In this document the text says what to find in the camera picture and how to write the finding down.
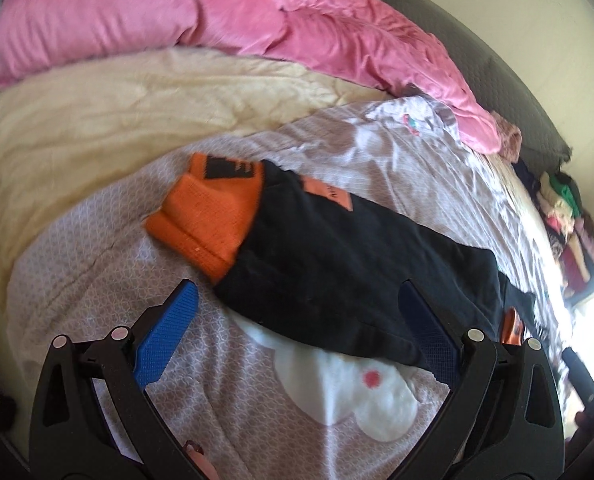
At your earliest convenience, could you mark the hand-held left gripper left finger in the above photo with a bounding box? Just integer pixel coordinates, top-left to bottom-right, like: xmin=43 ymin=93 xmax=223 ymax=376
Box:
xmin=29 ymin=279 xmax=213 ymax=480

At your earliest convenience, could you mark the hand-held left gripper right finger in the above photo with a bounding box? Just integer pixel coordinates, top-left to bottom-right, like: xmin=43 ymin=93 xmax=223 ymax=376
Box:
xmin=398 ymin=280 xmax=565 ymax=480

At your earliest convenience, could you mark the black and orange garment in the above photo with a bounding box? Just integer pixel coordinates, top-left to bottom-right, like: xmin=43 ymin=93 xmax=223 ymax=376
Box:
xmin=144 ymin=152 xmax=537 ymax=373

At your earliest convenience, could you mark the pile of folded clothes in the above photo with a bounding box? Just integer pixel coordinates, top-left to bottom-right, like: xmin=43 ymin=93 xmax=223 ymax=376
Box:
xmin=514 ymin=160 xmax=594 ymax=306

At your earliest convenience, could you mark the lavender printed bedsheet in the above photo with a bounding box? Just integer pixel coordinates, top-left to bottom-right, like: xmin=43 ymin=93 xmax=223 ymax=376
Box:
xmin=4 ymin=94 xmax=575 ymax=480

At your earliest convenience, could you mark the black bar-shaped object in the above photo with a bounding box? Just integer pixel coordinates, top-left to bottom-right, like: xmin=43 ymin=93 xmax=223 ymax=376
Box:
xmin=561 ymin=347 xmax=594 ymax=413

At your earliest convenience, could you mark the pink checked cloth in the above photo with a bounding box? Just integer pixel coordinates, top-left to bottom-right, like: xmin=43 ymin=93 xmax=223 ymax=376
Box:
xmin=492 ymin=112 xmax=523 ymax=161

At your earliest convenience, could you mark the cream blanket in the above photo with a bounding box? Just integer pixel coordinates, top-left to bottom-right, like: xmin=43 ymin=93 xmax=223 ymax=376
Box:
xmin=0 ymin=47 xmax=378 ymax=261

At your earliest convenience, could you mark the grey quilted headboard cushion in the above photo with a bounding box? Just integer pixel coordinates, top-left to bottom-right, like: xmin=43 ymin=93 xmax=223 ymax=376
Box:
xmin=374 ymin=0 xmax=573 ymax=166

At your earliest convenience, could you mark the pink blanket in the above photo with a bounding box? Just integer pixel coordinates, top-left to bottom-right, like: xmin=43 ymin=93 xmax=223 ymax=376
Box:
xmin=0 ymin=0 xmax=503 ymax=155

